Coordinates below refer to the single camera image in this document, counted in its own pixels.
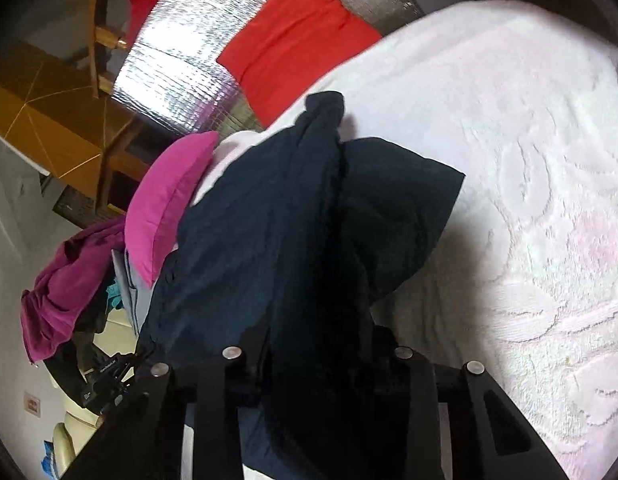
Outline red folded cloth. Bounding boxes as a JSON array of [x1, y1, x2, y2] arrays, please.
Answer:
[[216, 0, 385, 126]]

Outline silver foil mat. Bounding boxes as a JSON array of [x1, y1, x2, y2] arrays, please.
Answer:
[[112, 0, 420, 138]]

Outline navy blue jacket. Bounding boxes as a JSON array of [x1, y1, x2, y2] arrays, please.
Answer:
[[136, 91, 466, 480]]

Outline pink pillow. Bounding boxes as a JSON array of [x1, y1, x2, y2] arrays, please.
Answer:
[[125, 131, 220, 288]]

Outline white textured blanket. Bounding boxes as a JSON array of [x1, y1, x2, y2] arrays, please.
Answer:
[[189, 0, 618, 480]]

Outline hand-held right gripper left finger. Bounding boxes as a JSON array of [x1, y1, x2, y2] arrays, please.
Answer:
[[56, 329, 270, 480]]

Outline magenta garment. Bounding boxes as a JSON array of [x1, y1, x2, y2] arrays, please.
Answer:
[[20, 220, 127, 363]]

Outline grey garment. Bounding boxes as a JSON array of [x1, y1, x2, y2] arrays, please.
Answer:
[[112, 247, 153, 336]]

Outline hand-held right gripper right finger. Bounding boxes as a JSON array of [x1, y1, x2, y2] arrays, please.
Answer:
[[371, 325, 570, 480]]

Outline wooden chair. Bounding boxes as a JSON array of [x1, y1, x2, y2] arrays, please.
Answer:
[[86, 0, 135, 99]]

